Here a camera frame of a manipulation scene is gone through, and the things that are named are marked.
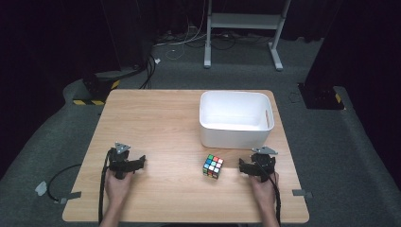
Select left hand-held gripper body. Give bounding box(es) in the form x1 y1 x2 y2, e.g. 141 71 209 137
108 142 137 181

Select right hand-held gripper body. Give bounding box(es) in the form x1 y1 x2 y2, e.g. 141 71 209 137
250 146 279 183

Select bundle of floor cables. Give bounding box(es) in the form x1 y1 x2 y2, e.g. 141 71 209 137
153 15 272 61

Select white plastic bin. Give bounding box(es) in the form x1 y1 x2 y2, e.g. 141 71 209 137
199 90 275 150

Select person's right hand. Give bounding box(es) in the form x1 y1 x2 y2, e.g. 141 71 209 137
249 171 280 207

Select right hand-held gripper cable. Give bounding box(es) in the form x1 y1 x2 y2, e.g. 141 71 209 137
254 160 283 227

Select left hand-held gripper cable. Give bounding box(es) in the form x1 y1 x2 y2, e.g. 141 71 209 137
97 148 113 225

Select thin black cable loop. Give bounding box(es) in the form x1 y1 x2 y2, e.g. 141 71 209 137
46 163 83 202

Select white metal stand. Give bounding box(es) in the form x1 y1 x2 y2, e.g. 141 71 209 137
203 0 293 72

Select black base with yellow stripes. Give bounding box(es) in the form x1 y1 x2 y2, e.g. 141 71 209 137
73 73 122 107

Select hand-held gripper cable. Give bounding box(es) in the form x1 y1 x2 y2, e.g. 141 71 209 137
97 148 113 225
254 160 283 227

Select multicoloured puzzle cube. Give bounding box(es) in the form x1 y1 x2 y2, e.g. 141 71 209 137
201 153 225 180

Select person's left hand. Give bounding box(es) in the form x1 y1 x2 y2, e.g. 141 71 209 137
104 169 135 206

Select black floor cables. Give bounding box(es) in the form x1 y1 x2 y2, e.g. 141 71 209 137
137 54 158 91

